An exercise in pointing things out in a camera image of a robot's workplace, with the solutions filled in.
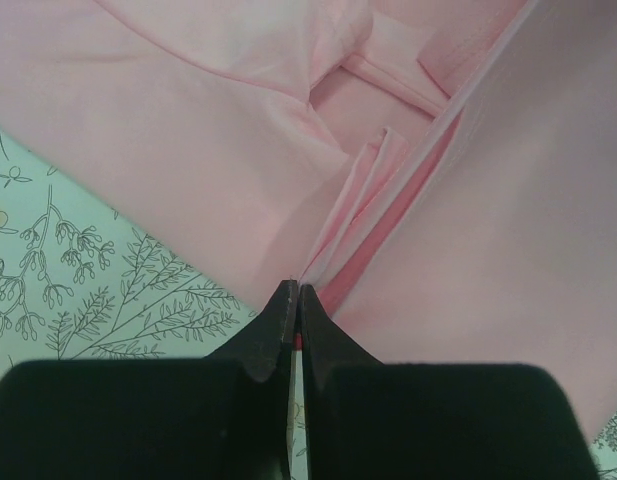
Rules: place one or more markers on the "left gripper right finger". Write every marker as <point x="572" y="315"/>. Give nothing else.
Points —
<point x="367" y="419"/>

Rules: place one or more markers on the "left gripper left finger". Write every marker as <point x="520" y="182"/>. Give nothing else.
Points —
<point x="222" y="416"/>

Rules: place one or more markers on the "pink t shirt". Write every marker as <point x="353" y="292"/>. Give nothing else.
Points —
<point x="444" y="173"/>

